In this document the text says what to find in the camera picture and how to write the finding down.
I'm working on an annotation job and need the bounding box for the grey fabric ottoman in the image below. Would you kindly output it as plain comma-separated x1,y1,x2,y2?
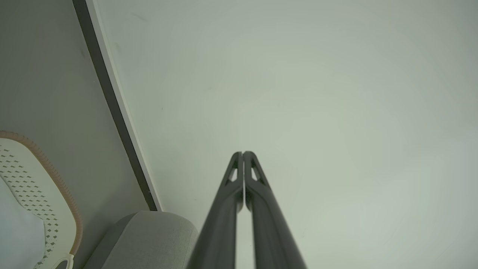
83,210,199,269

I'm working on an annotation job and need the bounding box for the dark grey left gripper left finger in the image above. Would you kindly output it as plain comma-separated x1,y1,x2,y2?
187,151,244,269

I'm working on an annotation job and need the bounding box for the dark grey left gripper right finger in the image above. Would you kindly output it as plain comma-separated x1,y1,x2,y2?
243,151,308,269

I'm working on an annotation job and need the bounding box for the white garment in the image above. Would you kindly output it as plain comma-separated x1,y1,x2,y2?
0,176,46,269

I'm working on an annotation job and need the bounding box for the cream perforated plastic laundry basket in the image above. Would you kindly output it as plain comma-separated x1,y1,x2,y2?
0,130,84,269

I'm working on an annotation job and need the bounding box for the white and black baseboard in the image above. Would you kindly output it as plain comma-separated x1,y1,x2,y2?
72,0,163,212

